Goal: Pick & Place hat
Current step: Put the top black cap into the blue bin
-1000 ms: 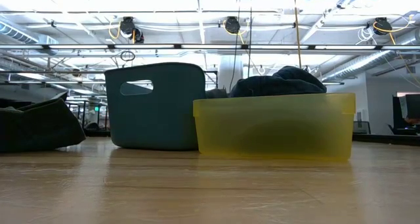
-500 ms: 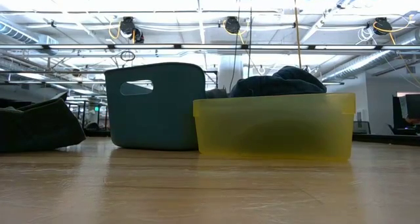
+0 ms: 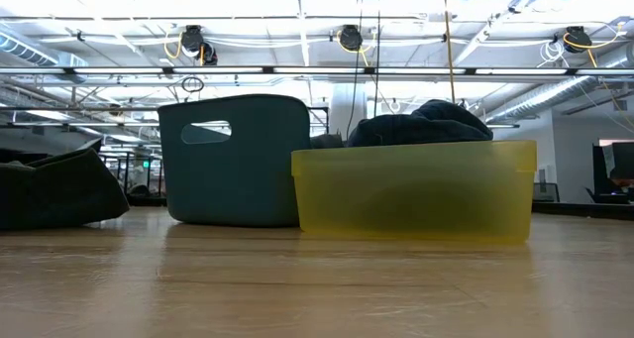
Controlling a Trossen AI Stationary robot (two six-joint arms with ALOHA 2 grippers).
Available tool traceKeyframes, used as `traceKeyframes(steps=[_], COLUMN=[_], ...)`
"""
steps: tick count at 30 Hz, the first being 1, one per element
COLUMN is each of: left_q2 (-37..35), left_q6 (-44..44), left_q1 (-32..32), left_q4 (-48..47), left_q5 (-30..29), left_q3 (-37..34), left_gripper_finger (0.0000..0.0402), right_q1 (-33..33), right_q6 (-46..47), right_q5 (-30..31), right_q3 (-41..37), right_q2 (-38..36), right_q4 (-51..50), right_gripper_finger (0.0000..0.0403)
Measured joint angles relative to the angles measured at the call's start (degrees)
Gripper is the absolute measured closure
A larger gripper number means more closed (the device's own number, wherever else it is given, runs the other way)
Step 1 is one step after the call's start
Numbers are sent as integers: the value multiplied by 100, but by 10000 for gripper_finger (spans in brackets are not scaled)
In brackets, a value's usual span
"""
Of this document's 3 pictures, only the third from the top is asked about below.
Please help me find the blue denim cap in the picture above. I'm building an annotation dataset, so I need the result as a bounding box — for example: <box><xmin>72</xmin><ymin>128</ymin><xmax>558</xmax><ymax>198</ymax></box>
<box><xmin>346</xmin><ymin>98</ymin><xmax>495</xmax><ymax>149</ymax></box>

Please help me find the teal plastic bin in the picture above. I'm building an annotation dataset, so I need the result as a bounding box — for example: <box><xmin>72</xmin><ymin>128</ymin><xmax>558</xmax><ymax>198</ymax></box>
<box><xmin>157</xmin><ymin>93</ymin><xmax>313</xmax><ymax>229</ymax></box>

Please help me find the yellow translucent plastic bin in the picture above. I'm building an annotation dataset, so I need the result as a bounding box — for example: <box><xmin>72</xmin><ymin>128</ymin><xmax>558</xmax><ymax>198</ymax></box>
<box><xmin>290</xmin><ymin>139</ymin><xmax>539</xmax><ymax>245</ymax></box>

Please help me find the dark office desk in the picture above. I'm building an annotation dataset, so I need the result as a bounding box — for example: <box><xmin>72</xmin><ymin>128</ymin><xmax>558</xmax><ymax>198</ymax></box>
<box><xmin>532</xmin><ymin>200</ymin><xmax>634</xmax><ymax>221</ymax></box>

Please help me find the black computer monitor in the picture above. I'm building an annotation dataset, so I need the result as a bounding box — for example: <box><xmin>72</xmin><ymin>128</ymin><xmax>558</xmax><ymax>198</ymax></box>
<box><xmin>591</xmin><ymin>140</ymin><xmax>634</xmax><ymax>205</ymax></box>

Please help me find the black ceiling cable reel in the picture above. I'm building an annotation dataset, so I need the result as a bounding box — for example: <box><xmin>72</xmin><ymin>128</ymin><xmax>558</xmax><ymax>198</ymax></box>
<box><xmin>200</xmin><ymin>43</ymin><xmax>219</xmax><ymax>66</ymax></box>
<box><xmin>563</xmin><ymin>25</ymin><xmax>593</xmax><ymax>55</ymax></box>
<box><xmin>338</xmin><ymin>24</ymin><xmax>366</xmax><ymax>53</ymax></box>
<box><xmin>178</xmin><ymin>24</ymin><xmax>205</xmax><ymax>52</ymax></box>

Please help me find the black hanging cable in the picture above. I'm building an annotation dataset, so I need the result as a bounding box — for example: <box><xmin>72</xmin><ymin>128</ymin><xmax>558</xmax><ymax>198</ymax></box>
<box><xmin>345</xmin><ymin>0</ymin><xmax>382</xmax><ymax>139</ymax></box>

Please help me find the ceiling light rail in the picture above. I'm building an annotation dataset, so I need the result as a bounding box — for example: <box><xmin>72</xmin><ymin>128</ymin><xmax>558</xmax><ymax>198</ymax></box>
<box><xmin>0</xmin><ymin>64</ymin><xmax>634</xmax><ymax>85</ymax></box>

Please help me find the yellow hanging power cord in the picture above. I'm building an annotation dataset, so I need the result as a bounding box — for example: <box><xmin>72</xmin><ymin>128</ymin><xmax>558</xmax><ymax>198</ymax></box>
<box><xmin>442</xmin><ymin>0</ymin><xmax>460</xmax><ymax>104</ymax></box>

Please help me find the silver ventilation duct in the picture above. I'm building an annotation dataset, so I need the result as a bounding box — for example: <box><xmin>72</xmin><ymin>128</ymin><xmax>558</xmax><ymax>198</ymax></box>
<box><xmin>487</xmin><ymin>43</ymin><xmax>634</xmax><ymax>126</ymax></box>

